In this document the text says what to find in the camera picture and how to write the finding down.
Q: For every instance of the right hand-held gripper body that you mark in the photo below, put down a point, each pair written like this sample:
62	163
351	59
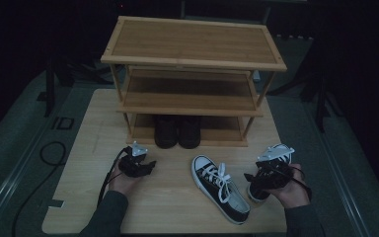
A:
271	176

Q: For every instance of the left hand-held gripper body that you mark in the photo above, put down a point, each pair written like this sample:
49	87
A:
133	166

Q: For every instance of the black white canvas sneaker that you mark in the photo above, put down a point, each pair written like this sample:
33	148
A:
256	196
233	204

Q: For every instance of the bamboo shoe rack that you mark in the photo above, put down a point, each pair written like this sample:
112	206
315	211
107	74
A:
194	42

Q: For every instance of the person's left hand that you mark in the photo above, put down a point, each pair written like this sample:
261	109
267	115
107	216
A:
121	184

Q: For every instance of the person's right hand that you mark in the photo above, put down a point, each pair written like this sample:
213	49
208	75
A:
292	196

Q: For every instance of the black metal stand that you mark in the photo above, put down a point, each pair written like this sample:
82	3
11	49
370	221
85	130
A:
320	115
48	98

